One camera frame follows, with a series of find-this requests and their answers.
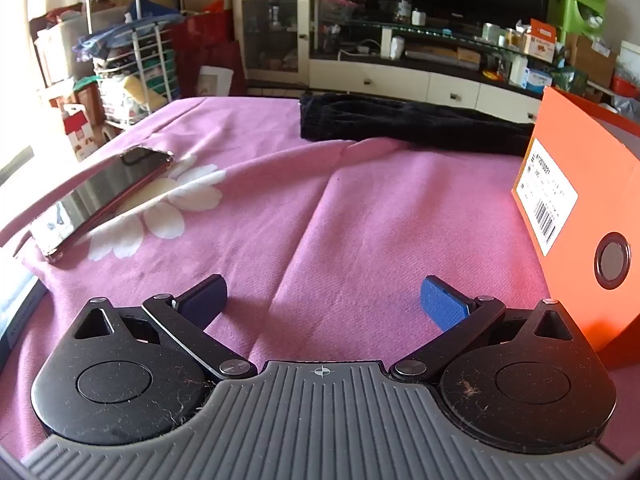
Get orange and white medicine box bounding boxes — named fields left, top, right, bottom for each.
left=520, top=19, right=557, bottom=63

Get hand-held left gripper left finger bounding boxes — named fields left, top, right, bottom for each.
left=74, top=274, right=258, bottom=381

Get clear plastic storage bin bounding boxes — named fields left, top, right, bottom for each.
left=32, top=5, right=131, bottom=86

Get blue and white box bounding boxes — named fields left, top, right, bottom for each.
left=525, top=67, right=553, bottom=92

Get white glass door cabinet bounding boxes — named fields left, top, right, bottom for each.
left=232, top=0, right=317, bottom=88

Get green plastic stacking rack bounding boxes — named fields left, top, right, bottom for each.
left=547, top=0, right=610, bottom=46

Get green snack bag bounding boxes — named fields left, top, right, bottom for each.
left=552, top=67, right=588, bottom=96

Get red and white carton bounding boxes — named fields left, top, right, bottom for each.
left=61, top=104, right=101, bottom=163

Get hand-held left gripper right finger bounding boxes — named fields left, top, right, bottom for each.
left=390, top=275, right=583, bottom=386

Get brown cardboard box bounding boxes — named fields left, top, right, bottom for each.
left=575, top=35, right=618, bottom=88

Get orange cardboard box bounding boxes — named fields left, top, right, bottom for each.
left=512, top=86, right=640, bottom=356

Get white wire storage cart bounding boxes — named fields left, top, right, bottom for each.
left=92, top=20, right=176, bottom=128

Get pink flower printed blanket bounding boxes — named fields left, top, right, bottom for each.
left=0, top=95, right=640, bottom=466

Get red shopping bag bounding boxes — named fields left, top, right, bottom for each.
left=172, top=10, right=246, bottom=98

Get white television stand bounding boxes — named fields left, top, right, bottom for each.
left=307, top=20, right=546, bottom=121

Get black cloth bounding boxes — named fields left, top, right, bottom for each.
left=299, top=91, right=537, bottom=157

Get smartphone with dark screen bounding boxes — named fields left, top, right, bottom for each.
left=30, top=146, right=175, bottom=264

